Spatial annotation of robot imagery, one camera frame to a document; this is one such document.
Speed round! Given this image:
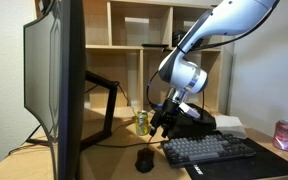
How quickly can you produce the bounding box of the black keyboard cable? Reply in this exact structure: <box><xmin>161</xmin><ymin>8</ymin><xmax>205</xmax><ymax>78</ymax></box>
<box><xmin>93</xmin><ymin>139</ymin><xmax>163</xmax><ymax>149</ymax></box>

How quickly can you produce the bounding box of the black monitor cable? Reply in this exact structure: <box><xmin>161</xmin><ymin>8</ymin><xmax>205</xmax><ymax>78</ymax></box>
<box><xmin>7</xmin><ymin>124</ymin><xmax>52</xmax><ymax>156</ymax></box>

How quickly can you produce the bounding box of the black fabric bag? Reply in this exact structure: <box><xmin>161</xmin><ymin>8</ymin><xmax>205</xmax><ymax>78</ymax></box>
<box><xmin>168</xmin><ymin>108</ymin><xmax>217</xmax><ymax>139</ymax></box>

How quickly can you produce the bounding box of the crushed red soda can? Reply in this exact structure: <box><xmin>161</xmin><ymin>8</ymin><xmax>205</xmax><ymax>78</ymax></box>
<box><xmin>272</xmin><ymin>119</ymin><xmax>288</xmax><ymax>153</ymax></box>

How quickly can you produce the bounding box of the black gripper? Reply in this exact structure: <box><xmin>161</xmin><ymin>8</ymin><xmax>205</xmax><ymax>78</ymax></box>
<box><xmin>148</xmin><ymin>98</ymin><xmax>180</xmax><ymax>139</ymax></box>

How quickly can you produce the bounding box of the black round-base stand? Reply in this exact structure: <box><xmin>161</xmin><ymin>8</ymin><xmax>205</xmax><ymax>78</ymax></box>
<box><xmin>193</xmin><ymin>91</ymin><xmax>216</xmax><ymax>125</ymax></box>

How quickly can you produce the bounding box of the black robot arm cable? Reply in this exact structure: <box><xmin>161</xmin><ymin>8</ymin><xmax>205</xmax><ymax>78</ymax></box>
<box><xmin>175</xmin><ymin>0</ymin><xmax>282</xmax><ymax>54</ymax></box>

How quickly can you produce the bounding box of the yellow green soda can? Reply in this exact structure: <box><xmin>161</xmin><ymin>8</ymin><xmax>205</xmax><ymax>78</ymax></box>
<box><xmin>134</xmin><ymin>110</ymin><xmax>151</xmax><ymax>136</ymax></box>

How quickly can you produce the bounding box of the black curved monitor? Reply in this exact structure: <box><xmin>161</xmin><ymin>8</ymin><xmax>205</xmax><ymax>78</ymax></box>
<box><xmin>23</xmin><ymin>0</ymin><xmax>87</xmax><ymax>180</ymax></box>

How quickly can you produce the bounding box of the black mouse pad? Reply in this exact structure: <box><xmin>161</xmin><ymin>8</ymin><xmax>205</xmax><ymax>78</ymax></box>
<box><xmin>183</xmin><ymin>131</ymin><xmax>288</xmax><ymax>180</ymax></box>

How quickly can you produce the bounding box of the flat black device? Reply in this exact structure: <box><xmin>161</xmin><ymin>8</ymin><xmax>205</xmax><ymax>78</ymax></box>
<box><xmin>141</xmin><ymin>43</ymin><xmax>170</xmax><ymax>49</ymax></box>

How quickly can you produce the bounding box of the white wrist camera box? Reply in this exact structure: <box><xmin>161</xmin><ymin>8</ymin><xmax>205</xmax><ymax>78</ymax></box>
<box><xmin>178</xmin><ymin>101</ymin><xmax>202</xmax><ymax>120</ymax></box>

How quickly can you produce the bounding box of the grey black keyboard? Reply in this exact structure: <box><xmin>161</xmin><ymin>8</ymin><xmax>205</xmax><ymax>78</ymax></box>
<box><xmin>160</xmin><ymin>132</ymin><xmax>257</xmax><ymax>168</ymax></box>

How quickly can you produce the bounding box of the wooden cubby shelf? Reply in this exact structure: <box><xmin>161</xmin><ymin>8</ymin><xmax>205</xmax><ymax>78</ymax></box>
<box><xmin>33</xmin><ymin>0</ymin><xmax>237</xmax><ymax>116</ymax></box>

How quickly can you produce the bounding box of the black computer mouse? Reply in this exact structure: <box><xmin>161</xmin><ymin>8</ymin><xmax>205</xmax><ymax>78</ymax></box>
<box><xmin>134</xmin><ymin>147</ymin><xmax>155</xmax><ymax>174</ymax></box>

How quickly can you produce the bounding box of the thin mouse cable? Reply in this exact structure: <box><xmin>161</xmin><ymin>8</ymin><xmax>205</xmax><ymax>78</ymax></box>
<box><xmin>145</xmin><ymin>133</ymin><xmax>154</xmax><ymax>150</ymax></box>

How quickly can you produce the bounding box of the black monitor stand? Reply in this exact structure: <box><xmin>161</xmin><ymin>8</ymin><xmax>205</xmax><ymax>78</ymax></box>
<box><xmin>25</xmin><ymin>69</ymin><xmax>121</xmax><ymax>152</ymax></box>

